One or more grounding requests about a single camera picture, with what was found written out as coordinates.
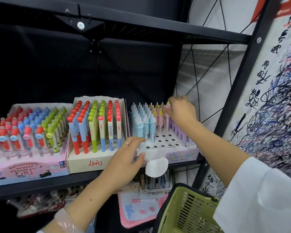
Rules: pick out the person's right hand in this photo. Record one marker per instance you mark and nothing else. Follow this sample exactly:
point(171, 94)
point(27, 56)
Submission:
point(184, 112)

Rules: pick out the person's left hand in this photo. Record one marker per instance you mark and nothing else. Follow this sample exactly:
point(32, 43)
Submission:
point(121, 164)

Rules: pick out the person's left thumb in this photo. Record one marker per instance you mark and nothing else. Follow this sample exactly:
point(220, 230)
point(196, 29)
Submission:
point(141, 158)

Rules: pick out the person's right fingers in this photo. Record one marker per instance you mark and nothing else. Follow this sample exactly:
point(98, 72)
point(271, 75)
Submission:
point(177, 100)

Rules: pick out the pink unicorn pen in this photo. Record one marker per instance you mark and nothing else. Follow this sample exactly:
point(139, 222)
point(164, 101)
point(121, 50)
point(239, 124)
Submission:
point(167, 126)

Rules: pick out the pastel unicorn pen display box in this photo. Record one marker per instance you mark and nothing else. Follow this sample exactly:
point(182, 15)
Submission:
point(181, 156)

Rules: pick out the person's left forearm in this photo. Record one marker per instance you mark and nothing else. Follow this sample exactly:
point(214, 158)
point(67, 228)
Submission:
point(87, 206)

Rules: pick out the person's right forearm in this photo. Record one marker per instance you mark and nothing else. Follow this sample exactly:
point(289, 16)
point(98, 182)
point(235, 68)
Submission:
point(218, 148)

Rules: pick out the white round paper tag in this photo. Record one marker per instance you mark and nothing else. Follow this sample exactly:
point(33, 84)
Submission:
point(156, 167)

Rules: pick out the small box of pens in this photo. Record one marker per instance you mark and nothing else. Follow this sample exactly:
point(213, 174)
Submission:
point(155, 185)

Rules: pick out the group of pastel unicorn pens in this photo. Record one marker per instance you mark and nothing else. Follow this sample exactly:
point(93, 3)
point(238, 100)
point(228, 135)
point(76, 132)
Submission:
point(145, 123)

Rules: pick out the group of ball-topped colourful pens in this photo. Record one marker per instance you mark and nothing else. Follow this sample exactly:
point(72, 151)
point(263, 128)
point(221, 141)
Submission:
point(101, 133)

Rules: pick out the cream pen display box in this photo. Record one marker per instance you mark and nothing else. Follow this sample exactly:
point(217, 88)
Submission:
point(87, 164)

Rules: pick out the pink drawing board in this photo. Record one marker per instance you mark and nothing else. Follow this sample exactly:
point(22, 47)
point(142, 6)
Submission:
point(135, 213)

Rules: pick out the green plastic shopping basket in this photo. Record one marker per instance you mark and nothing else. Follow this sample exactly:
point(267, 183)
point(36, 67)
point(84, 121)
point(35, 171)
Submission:
point(184, 212)

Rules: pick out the black metal shelf rack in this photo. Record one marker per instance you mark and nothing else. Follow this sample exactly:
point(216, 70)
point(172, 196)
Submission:
point(160, 29)

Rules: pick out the scribbled white paper poster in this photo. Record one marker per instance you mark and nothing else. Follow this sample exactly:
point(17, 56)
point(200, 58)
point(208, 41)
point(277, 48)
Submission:
point(276, 106)

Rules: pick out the silver bolt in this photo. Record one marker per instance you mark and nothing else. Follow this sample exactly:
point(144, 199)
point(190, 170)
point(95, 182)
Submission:
point(258, 40)
point(80, 25)

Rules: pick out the pile of red white packets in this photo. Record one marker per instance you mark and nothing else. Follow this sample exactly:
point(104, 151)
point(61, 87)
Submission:
point(38, 203)

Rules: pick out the pink eraser display box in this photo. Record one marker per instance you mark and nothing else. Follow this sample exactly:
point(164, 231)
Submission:
point(26, 171)

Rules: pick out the group of colourful retractable erasers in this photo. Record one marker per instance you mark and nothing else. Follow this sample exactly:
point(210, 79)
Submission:
point(26, 133)

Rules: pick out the black backdrop cloth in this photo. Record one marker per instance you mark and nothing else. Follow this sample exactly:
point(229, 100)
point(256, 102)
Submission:
point(63, 70)

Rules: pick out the white sleeve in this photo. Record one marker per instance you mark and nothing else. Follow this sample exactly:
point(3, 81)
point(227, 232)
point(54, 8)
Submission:
point(257, 198)

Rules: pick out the black shelf bracket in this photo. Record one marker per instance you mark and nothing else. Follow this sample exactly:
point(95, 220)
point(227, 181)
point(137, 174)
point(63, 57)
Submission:
point(87, 27)

